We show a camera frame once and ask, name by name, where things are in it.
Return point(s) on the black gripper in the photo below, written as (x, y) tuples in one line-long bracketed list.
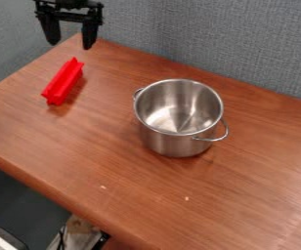
[(85, 11)]

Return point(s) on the red plastic block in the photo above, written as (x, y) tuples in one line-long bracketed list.
[(63, 81)]

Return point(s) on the stainless steel pot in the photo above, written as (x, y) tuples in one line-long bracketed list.
[(179, 112)]

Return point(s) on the wooden table leg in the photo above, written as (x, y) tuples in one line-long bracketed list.
[(78, 235)]

